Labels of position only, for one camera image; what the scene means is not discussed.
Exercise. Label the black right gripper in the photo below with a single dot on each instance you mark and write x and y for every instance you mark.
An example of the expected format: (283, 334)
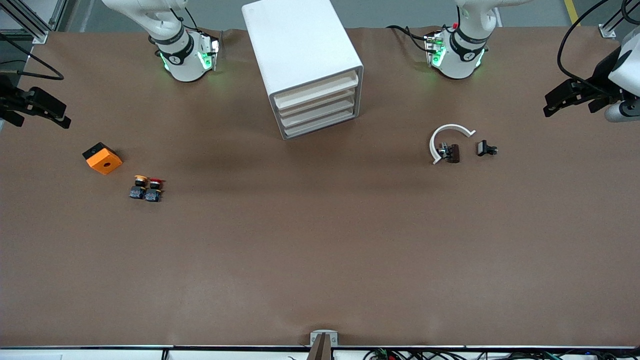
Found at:
(7, 99)

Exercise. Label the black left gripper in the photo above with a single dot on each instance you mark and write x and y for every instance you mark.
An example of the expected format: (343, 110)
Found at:
(598, 76)

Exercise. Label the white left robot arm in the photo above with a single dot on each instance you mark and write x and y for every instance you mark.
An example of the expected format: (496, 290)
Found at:
(457, 57)

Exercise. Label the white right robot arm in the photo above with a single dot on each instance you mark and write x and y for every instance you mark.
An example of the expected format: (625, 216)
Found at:
(182, 60)

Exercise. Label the white drawer cabinet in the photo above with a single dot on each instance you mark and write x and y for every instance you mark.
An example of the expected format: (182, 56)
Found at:
(300, 45)

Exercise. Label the black small component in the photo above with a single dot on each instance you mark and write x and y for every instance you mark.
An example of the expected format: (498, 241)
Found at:
(484, 148)

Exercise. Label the dark brown small component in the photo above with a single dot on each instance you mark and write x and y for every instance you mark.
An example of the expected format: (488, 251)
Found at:
(452, 153)

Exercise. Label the white curved plastic part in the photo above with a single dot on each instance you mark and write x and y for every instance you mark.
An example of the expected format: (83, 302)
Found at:
(434, 140)

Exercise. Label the orange button enclosure box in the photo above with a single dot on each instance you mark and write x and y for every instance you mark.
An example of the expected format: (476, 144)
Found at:
(104, 160)

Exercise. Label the aluminium frame profile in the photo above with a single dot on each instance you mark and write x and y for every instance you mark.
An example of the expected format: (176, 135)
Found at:
(30, 25)
(612, 27)

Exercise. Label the yellow push button switch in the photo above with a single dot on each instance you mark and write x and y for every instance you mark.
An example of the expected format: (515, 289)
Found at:
(138, 189)

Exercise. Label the red push button switch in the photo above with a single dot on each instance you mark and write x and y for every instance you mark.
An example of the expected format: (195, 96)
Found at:
(154, 192)

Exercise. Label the white table edge rail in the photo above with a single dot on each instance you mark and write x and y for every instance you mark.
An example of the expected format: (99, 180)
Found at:
(100, 352)

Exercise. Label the grey metal mounting bracket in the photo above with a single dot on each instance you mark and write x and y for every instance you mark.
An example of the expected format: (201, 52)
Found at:
(323, 337)

